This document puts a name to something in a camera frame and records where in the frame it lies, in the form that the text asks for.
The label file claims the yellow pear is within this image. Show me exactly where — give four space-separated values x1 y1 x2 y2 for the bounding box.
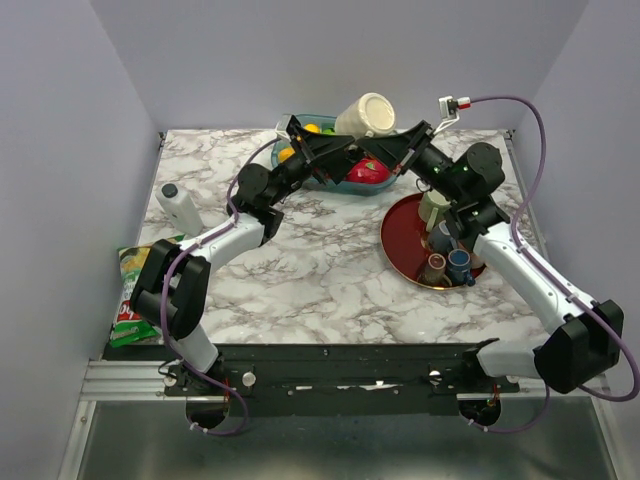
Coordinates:
304 123 322 133

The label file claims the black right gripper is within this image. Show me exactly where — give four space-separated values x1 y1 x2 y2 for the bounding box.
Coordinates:
356 121 466 206

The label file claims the pink mug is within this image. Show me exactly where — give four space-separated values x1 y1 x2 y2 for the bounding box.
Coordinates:
465 249 485 270

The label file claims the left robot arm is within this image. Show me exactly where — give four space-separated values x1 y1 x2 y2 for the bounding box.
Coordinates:
130 115 357 395

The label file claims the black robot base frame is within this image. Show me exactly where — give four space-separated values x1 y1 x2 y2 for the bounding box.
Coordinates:
164 337 521 419

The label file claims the red round tray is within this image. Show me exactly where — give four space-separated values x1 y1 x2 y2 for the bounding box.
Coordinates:
380 193 489 292

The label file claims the dark blue mug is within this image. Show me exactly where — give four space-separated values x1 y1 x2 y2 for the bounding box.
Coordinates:
446 249 476 286

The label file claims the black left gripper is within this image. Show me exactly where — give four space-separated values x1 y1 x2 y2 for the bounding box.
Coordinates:
266 123 361 207

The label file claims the brown mug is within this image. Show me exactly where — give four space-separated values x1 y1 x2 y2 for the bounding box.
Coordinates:
418 253 452 288

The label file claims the grey blue mug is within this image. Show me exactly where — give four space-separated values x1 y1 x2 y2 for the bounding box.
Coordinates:
427 220 458 256

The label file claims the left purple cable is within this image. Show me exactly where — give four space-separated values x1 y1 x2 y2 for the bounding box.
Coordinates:
159 139 281 437

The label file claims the pink dragon fruit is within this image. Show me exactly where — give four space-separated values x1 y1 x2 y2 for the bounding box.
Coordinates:
346 158 391 185

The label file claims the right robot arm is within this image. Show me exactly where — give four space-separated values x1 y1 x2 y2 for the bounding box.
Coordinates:
356 122 624 394

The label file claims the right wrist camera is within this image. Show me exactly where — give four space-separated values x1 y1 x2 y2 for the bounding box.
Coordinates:
434 96 471 135

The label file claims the orange mandarin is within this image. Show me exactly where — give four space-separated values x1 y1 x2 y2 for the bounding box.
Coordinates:
278 147 295 163

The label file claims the light green mug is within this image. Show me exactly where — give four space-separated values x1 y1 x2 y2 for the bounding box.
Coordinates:
418 190 450 232

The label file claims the white bottle black cap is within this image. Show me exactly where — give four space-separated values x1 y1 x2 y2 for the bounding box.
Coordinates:
155 183 204 237

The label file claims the green chips bag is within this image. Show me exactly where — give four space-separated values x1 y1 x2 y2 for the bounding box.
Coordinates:
109 243 159 348

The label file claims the cream ceramic mug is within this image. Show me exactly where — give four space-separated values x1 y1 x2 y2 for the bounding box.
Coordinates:
334 92 397 138

